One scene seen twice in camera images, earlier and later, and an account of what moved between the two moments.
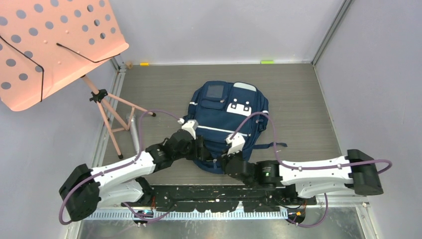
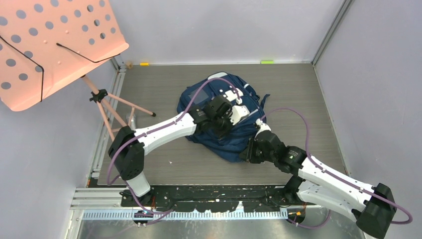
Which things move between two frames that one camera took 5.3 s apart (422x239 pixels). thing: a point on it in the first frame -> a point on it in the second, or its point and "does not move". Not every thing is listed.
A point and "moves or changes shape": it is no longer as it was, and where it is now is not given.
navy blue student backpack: x=222 y=109 moves or changes shape
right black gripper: x=225 y=158 -> x=247 y=154
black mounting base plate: x=217 y=198 does not move
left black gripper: x=199 y=152 -> x=219 y=134
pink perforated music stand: x=46 y=45 does not move
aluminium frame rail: x=218 y=214 does not move
